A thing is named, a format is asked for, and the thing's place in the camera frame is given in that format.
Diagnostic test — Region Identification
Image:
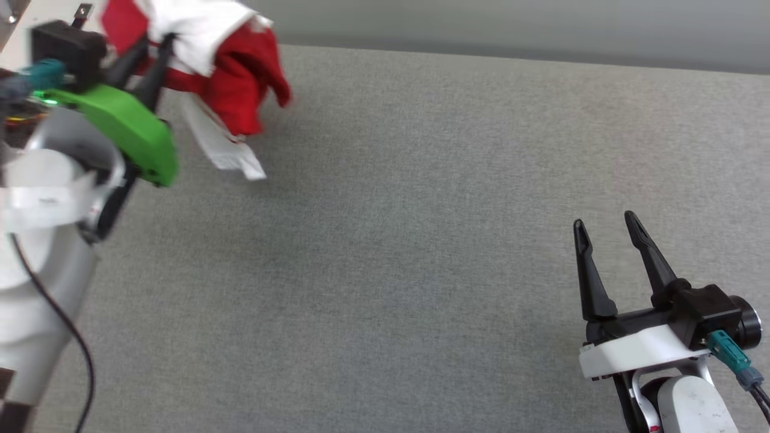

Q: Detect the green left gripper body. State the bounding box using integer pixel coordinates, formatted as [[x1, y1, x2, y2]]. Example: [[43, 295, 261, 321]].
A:
[[42, 83, 180, 187]]

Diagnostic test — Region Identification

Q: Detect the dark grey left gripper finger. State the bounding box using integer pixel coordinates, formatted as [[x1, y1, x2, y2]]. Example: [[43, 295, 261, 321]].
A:
[[107, 35, 151, 91], [135, 33, 176, 112]]

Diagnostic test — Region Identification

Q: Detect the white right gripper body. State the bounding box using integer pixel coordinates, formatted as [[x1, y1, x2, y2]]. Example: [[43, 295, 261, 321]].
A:
[[577, 307, 716, 381]]

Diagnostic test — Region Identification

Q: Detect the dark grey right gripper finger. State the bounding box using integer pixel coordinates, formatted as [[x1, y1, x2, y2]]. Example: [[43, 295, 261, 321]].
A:
[[624, 210, 692, 309], [573, 219, 618, 323]]

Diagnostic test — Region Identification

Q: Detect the red and white basketball jersey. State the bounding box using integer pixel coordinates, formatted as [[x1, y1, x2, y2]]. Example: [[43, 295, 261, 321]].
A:
[[99, 0, 294, 181]]

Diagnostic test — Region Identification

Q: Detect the white metal equipment box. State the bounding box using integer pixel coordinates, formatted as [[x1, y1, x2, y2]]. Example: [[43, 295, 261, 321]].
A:
[[0, 0, 110, 56]]

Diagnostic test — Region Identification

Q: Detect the white paper label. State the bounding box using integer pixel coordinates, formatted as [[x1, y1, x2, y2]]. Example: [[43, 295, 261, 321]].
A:
[[0, 147, 98, 234]]

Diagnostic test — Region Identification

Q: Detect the grey fabric sofa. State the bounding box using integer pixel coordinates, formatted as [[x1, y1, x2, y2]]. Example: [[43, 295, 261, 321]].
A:
[[27, 42, 770, 433]]

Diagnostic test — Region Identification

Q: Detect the left black cable teal connector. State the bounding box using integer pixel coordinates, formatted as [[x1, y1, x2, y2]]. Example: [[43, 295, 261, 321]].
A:
[[0, 58, 98, 433]]

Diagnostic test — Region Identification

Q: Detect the black cable teal connector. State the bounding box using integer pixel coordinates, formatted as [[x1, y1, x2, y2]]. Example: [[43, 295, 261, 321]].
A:
[[706, 330, 770, 425], [0, 58, 98, 433]]

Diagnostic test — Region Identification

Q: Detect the right black cable teal connector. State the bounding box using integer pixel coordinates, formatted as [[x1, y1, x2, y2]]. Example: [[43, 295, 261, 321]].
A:
[[706, 330, 770, 425]]

